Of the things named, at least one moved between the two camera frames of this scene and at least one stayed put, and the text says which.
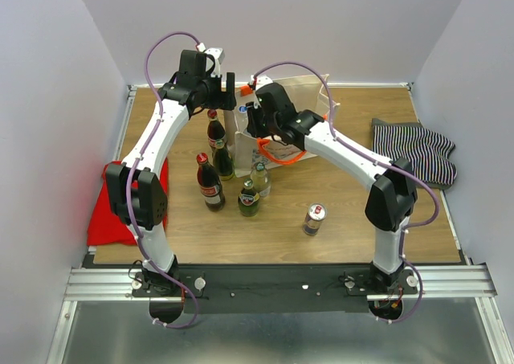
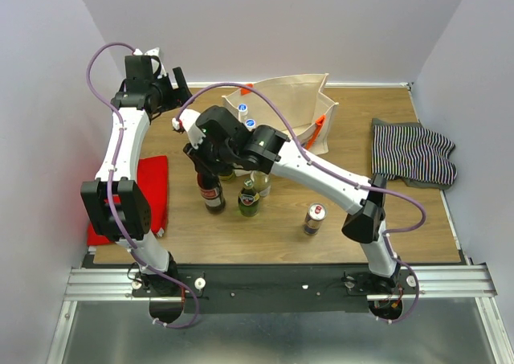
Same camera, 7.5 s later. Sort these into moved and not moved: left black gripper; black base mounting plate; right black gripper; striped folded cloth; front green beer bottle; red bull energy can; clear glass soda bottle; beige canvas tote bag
Moved: beige canvas tote bag; right black gripper; left black gripper
Not moved: red bull energy can; front green beer bottle; striped folded cloth; black base mounting plate; clear glass soda bottle
